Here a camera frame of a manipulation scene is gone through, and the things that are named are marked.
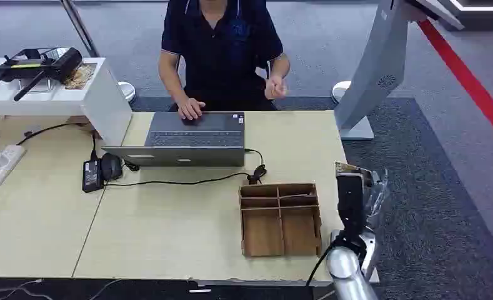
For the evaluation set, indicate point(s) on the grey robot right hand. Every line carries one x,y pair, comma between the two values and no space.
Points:
351,198

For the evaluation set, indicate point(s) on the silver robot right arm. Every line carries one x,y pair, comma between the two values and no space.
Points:
349,269

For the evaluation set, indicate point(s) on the wooden compartment card box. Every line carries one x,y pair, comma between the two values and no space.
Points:
281,225

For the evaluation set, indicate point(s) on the round silver stanchion base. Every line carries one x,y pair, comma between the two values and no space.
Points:
127,90
339,91

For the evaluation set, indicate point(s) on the grey kiosk stand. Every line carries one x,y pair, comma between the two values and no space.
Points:
374,70

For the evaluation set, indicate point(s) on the person's left hand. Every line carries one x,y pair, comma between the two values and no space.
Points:
275,88

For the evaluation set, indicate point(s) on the person's hand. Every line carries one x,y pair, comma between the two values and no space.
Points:
275,88
190,109

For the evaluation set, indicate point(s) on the grey open laptop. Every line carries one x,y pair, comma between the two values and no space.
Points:
196,140

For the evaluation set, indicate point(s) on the person's right hand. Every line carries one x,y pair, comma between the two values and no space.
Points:
190,109

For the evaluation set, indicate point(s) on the person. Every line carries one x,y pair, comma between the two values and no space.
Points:
223,49

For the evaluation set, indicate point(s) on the black computer mouse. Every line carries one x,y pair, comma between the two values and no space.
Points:
111,166

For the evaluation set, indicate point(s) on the black power adapter brick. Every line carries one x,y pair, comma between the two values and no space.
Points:
91,176

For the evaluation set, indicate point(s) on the white cabinet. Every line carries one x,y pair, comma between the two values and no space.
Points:
101,103

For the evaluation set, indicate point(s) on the dark metal stanchion pole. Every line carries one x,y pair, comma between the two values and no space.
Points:
79,27

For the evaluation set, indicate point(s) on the black router with antennas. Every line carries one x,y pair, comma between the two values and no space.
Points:
60,63

